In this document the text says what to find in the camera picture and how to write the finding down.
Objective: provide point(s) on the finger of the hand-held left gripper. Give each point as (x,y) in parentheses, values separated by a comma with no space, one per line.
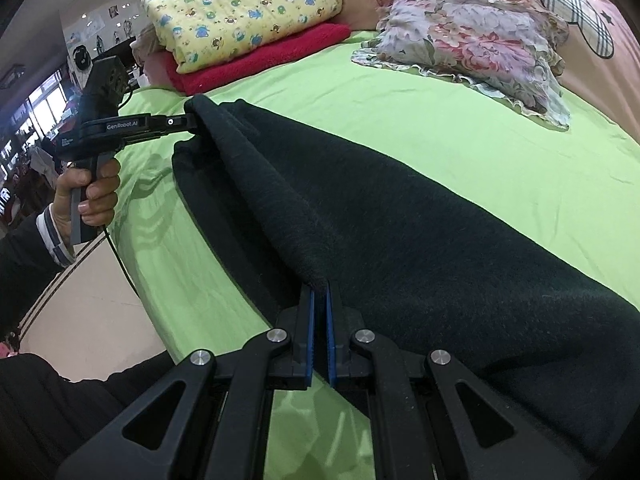
(177,124)

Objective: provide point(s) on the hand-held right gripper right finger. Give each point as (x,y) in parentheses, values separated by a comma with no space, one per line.
(331,335)

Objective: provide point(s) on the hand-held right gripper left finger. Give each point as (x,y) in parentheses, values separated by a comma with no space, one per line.
(309,332)

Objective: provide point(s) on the black pants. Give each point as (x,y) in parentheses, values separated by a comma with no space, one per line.
(400,240)

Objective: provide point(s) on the person's left hand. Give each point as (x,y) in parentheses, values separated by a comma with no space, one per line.
(97,187)

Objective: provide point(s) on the black cap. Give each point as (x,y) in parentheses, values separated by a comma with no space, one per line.
(80,56)

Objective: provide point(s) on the red blanket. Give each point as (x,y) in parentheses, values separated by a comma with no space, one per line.
(260,57)

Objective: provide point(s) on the yellow printed quilt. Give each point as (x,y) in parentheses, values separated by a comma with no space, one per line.
(240,10)

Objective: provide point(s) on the person's dark clothed leg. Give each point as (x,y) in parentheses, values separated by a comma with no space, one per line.
(50,410)

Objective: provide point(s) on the floral ruffled pillow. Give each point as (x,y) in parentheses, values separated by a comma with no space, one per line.
(465,40)

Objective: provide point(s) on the pink headboard cushion plaid bows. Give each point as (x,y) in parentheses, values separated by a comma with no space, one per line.
(600,95)

